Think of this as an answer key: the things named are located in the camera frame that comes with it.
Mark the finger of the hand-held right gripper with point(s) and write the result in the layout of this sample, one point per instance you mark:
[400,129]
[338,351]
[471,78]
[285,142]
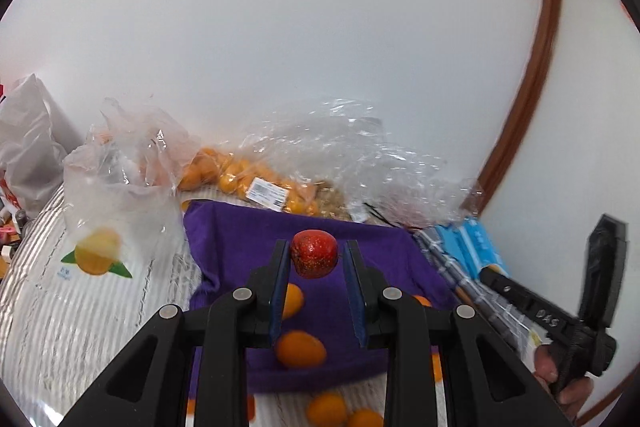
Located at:
[525,304]
[605,257]

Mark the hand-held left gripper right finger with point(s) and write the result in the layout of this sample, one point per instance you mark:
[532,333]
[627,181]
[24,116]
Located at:
[354,297]

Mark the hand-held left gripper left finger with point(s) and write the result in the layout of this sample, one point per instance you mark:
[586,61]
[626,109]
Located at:
[280,297]

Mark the orange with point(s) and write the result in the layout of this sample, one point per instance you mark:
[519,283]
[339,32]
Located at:
[293,299]
[300,349]
[422,302]
[326,408]
[365,418]
[437,367]

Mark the small red fruit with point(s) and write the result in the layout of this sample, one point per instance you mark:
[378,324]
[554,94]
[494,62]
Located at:
[314,254]

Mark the purple cloth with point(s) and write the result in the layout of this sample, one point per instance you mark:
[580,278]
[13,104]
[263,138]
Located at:
[235,247]

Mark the person's right hand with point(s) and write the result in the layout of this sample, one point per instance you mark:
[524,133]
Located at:
[545,364]

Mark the blue tissue pack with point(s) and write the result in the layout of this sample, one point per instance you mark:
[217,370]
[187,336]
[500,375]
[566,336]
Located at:
[482,247]

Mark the grey checked cloth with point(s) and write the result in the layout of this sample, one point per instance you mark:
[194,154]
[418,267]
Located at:
[450,257]

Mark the blue plastic wrapper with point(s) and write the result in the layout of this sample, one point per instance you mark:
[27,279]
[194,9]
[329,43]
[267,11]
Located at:
[450,236]

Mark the clear bag of oranges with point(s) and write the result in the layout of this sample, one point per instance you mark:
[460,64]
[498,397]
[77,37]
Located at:
[225,172]

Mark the large crinkled clear plastic bag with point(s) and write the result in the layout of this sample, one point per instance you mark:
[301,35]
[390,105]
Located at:
[375,162]

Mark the small clear plastic bag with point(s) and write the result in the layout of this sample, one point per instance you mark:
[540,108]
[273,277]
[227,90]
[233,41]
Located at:
[120,202]

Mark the small dark container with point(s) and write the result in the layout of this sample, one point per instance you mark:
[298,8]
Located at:
[20,219]

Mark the white plastic bag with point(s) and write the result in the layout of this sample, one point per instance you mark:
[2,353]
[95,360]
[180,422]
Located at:
[30,142]

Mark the brown wooden door frame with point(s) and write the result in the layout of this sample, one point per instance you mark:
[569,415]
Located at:
[545,57]

